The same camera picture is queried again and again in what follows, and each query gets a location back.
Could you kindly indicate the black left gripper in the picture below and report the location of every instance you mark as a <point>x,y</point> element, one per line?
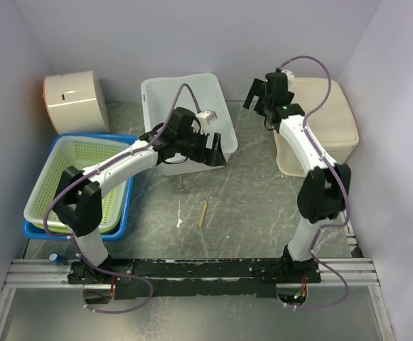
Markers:
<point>217,158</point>

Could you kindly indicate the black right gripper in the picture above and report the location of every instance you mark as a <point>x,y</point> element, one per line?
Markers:
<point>256,89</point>

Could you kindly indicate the beige perforated laundry basket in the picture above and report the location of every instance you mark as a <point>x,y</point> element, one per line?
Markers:
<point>333,124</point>

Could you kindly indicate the large white plastic tub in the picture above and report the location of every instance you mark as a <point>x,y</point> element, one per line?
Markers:
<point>157,95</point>

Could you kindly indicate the green plastic tray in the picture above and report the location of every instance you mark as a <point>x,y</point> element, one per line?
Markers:
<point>44,193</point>

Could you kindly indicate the white perforated basket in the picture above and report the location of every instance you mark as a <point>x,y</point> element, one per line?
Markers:
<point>49,177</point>

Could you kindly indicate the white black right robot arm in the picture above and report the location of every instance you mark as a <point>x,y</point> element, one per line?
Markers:
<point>324,193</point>

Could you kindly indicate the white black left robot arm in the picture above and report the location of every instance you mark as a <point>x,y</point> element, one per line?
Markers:
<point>78,198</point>

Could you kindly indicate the cream cylindrical container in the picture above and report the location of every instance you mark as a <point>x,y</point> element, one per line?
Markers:
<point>75,103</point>

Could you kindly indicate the small wooden stick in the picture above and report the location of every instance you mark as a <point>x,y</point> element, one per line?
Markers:
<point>203,213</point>

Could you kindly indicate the black base bar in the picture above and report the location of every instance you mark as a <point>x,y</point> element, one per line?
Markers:
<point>138,278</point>

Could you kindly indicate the small blue white bottle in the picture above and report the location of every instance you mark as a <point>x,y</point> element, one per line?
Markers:
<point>56,259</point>

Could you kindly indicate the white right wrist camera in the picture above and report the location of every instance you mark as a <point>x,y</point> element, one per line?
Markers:
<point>290,77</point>

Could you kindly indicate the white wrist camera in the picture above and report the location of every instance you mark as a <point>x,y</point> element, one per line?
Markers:
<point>203,120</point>
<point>290,77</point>

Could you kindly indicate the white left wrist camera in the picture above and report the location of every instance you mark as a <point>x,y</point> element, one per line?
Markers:
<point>203,120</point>

